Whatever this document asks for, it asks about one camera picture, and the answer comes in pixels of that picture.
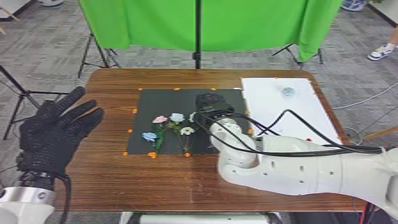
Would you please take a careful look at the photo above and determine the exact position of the pale blue flower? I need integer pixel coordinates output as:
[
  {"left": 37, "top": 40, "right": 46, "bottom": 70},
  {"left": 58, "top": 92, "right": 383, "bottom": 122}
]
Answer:
[{"left": 278, "top": 86, "right": 298, "bottom": 98}]

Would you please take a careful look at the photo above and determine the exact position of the black stand pole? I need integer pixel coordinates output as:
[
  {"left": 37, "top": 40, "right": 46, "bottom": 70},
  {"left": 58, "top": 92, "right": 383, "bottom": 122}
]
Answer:
[{"left": 190, "top": 0, "right": 204, "bottom": 70}]

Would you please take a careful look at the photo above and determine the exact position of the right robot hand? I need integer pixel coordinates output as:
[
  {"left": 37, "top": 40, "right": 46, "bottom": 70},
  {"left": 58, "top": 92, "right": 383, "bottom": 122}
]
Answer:
[{"left": 193, "top": 92, "right": 231, "bottom": 110}]

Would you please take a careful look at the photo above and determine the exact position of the white flower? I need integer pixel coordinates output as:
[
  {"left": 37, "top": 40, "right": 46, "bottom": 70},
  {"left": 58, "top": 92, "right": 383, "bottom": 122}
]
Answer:
[
  {"left": 167, "top": 112, "right": 188, "bottom": 135},
  {"left": 177, "top": 126, "right": 197, "bottom": 155}
]

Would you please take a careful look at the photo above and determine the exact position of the pink flower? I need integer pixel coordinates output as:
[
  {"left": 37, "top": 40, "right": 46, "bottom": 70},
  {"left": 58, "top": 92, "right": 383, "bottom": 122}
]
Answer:
[{"left": 151, "top": 114, "right": 170, "bottom": 151}]

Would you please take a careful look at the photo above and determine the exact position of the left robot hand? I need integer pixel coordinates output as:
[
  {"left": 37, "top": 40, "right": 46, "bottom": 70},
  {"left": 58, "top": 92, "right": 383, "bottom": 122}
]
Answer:
[{"left": 16, "top": 85, "right": 106, "bottom": 177}]

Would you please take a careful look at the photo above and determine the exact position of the dark mat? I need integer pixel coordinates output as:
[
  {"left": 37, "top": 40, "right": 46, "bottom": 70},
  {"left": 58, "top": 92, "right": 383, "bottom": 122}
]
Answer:
[{"left": 126, "top": 88, "right": 254, "bottom": 156}]

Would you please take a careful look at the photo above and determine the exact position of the black cable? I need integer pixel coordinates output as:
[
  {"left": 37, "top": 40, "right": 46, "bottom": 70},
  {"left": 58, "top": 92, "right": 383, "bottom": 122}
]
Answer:
[{"left": 193, "top": 108, "right": 387, "bottom": 158}]

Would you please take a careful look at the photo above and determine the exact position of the white sheet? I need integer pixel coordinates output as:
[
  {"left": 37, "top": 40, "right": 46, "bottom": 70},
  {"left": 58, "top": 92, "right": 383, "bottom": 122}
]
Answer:
[{"left": 239, "top": 77, "right": 344, "bottom": 146}]

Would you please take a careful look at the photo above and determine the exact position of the person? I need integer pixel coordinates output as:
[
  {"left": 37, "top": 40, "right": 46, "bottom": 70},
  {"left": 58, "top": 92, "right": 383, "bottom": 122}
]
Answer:
[{"left": 364, "top": 31, "right": 398, "bottom": 62}]

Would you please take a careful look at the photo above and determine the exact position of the black tripod stand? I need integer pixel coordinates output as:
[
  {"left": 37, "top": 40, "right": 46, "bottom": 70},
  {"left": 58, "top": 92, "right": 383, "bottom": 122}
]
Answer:
[
  {"left": 270, "top": 42, "right": 325, "bottom": 66},
  {"left": 76, "top": 32, "right": 122, "bottom": 79},
  {"left": 0, "top": 64, "right": 71, "bottom": 141}
]

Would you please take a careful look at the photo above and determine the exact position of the pale grey bar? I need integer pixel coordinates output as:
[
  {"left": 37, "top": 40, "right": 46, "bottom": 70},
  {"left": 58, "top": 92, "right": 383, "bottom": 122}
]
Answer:
[{"left": 138, "top": 214, "right": 270, "bottom": 224}]

